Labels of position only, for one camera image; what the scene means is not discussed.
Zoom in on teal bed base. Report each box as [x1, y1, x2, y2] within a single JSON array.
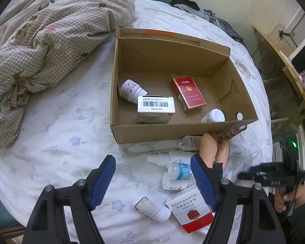
[[0, 183, 24, 235]]

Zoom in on white pill bottle printed label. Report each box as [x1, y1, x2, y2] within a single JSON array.
[[132, 196, 171, 221]]

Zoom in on plain white pill bottle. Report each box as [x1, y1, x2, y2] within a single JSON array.
[[201, 109, 226, 123]]

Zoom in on grey patterned clothing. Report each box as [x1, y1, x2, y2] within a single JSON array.
[[201, 9, 244, 44]]

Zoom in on white bottle red label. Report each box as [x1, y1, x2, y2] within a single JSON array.
[[162, 172, 196, 191]]

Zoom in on person's right forearm green sleeve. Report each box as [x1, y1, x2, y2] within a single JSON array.
[[282, 190, 305, 244]]

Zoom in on beige checkered quilt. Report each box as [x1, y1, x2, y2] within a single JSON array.
[[0, 0, 136, 146]]

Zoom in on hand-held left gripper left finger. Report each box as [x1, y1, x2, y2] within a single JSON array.
[[22, 155, 117, 244]]

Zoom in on person's right hand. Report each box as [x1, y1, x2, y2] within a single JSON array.
[[274, 185, 305, 214]]

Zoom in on white and red cigarette pack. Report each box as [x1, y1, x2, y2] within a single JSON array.
[[166, 187, 215, 234]]

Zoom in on white barcoded medicine box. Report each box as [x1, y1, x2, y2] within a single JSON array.
[[136, 95, 176, 124]]

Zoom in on wooden desk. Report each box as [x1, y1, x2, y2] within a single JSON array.
[[254, 23, 305, 143]]

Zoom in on black monitor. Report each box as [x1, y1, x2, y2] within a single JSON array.
[[291, 47, 305, 74]]

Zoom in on small white medicine box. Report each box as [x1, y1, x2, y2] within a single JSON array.
[[177, 135, 204, 153]]

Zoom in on white pill bottle striped label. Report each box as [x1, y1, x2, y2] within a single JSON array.
[[118, 80, 148, 105]]

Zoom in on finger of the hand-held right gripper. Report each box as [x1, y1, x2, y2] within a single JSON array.
[[237, 171, 278, 186], [248, 164, 278, 174]]

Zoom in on white flowered bed sheet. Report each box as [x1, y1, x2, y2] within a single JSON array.
[[0, 0, 273, 244]]

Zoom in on clear bottle blue label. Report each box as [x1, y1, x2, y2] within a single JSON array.
[[168, 161, 194, 181]]

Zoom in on white spray bottle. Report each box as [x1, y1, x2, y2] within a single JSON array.
[[147, 150, 194, 166]]

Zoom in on brown cardboard box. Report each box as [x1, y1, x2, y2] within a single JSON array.
[[110, 26, 259, 145]]

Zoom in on plastic doll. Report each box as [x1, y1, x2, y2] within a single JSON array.
[[199, 124, 247, 178]]

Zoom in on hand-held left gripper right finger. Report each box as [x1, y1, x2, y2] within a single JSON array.
[[190, 155, 287, 244]]

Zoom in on black clothing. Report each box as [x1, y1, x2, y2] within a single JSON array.
[[170, 0, 201, 12]]

